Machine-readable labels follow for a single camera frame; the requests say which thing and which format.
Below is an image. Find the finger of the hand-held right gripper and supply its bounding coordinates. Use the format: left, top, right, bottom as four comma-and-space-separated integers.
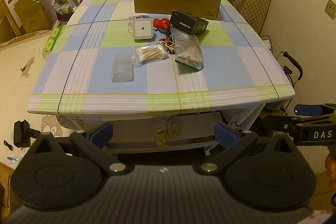
262, 113, 319, 133
293, 103, 336, 119

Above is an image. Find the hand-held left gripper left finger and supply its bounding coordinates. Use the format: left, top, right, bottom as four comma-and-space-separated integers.
31, 121, 129, 176

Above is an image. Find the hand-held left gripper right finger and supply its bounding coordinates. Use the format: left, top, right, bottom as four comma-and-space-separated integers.
198, 121, 297, 176

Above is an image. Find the translucent plastic cup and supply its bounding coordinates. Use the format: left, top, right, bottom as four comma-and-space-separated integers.
110, 53, 134, 82

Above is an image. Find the clear plastic snack bag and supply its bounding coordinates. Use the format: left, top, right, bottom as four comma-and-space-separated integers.
170, 25, 204, 73

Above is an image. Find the cotton swab bag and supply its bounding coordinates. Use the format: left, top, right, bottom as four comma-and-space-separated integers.
131, 44, 170, 67

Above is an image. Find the red toy car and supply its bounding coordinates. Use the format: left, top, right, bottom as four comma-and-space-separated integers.
158, 38, 176, 55

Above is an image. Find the white square night light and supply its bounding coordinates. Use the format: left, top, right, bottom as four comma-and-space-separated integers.
133, 19, 154, 42

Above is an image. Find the black product box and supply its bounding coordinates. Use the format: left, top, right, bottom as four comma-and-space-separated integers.
169, 10, 209, 34

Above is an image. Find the red toy figure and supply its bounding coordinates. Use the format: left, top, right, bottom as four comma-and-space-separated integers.
153, 18, 171, 31

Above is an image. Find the person's right hand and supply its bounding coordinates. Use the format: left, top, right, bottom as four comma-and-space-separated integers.
325, 152, 336, 173

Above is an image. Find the checked tablecloth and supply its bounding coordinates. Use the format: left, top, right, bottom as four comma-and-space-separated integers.
28, 0, 296, 117

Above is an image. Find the olive cloth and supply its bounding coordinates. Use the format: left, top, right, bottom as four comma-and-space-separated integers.
154, 118, 181, 146

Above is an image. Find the black charger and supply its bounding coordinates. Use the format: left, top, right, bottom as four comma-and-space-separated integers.
13, 120, 40, 148

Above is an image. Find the cartoon printed bed sheet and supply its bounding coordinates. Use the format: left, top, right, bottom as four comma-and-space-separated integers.
0, 35, 75, 167

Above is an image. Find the flat cardboard sheet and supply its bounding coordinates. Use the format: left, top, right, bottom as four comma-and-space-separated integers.
0, 29, 54, 49

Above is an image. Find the brown cardboard hanger box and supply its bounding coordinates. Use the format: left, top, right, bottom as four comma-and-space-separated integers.
4, 0, 50, 35

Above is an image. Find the white table frame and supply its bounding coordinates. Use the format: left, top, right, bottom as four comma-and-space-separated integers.
71, 106, 263, 152

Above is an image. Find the black curved handle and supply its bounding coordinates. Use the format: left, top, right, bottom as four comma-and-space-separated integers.
281, 51, 303, 83

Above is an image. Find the single wall socket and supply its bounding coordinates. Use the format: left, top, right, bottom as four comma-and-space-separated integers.
325, 0, 336, 20

